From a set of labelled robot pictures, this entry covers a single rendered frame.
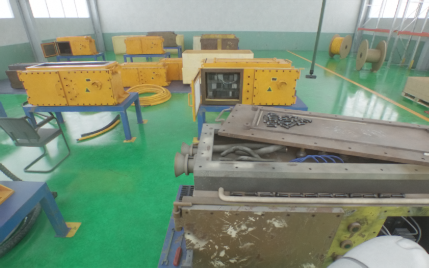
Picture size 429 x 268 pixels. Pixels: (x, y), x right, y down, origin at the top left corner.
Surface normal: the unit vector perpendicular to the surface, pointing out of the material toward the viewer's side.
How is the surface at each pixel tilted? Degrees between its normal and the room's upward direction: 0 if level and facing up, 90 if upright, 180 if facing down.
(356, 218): 90
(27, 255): 0
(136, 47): 90
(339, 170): 0
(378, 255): 14
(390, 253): 6
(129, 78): 90
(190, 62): 90
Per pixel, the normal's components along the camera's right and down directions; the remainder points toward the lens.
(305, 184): -0.04, 0.47
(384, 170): 0.00, -0.88
